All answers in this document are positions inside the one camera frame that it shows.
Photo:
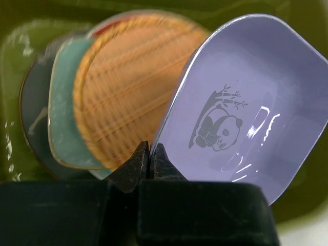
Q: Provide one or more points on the olive green plastic bin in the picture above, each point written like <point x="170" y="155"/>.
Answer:
<point x="28" y="26"/>

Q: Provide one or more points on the grey reindeer round plate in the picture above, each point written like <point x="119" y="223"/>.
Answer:
<point x="33" y="110"/>

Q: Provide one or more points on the purple square panda dish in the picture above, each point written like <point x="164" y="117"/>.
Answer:
<point x="250" y="106"/>

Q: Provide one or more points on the mint green rectangular plate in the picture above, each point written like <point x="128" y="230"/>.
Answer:
<point x="66" y="144"/>

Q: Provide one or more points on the orange woven rattan plate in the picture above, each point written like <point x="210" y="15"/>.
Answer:
<point x="125" y="80"/>

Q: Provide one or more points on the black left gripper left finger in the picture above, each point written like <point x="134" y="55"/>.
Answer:
<point x="85" y="212"/>

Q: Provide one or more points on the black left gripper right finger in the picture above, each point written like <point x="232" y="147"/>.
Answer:
<point x="174" y="211"/>

